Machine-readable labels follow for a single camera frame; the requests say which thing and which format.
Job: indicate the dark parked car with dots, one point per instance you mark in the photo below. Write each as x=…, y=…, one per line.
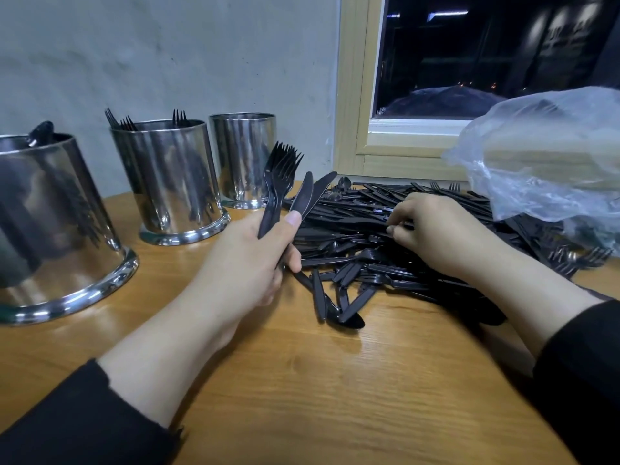
x=441, y=101

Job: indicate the person's left hand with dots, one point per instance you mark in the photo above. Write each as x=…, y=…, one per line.
x=242, y=271

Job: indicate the black plastic knife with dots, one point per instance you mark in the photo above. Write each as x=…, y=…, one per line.
x=302, y=196

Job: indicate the clear plastic bag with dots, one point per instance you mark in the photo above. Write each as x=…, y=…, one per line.
x=542, y=159

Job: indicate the person's right forearm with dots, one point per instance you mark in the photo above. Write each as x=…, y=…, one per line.
x=572, y=373

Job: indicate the person's left forearm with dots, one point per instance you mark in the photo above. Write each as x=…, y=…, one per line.
x=97, y=411

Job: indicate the pile of black plastic cutlery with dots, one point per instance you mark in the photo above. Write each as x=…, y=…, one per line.
x=358, y=237

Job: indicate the person's right hand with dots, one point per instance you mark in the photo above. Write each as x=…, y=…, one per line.
x=441, y=237

